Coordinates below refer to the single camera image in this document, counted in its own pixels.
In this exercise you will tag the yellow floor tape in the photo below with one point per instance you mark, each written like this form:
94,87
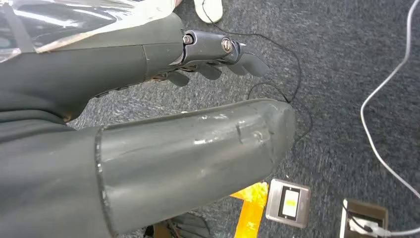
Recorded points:
251,216

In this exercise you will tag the open floor outlet box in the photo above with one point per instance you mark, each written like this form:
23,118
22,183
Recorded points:
367,210

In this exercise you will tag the white rounded floor object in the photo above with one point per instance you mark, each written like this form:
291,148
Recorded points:
210,10

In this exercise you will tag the dark grey machine part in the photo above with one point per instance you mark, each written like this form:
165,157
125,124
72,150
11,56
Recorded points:
190,228

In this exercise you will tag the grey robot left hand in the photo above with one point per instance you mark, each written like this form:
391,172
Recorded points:
98,69

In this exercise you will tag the silver floor socket plate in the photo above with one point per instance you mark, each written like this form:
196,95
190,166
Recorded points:
274,203

